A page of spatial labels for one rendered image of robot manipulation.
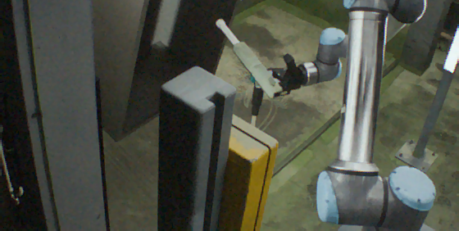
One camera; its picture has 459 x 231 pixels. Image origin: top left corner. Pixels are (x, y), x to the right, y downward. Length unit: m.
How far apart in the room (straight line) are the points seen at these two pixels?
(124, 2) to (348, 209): 0.96
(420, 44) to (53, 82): 3.02
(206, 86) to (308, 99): 2.75
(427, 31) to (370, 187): 2.28
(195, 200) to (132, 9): 1.28
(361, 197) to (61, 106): 0.86
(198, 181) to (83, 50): 0.57
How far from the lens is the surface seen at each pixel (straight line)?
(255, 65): 2.10
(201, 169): 0.61
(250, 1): 4.11
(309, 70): 2.19
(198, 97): 0.57
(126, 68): 2.00
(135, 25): 1.88
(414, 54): 3.88
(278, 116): 3.16
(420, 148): 3.16
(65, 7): 1.06
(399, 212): 1.64
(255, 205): 0.72
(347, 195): 1.59
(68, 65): 1.13
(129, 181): 2.71
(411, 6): 1.68
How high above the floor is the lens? 1.99
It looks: 37 degrees down
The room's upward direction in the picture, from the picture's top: 7 degrees clockwise
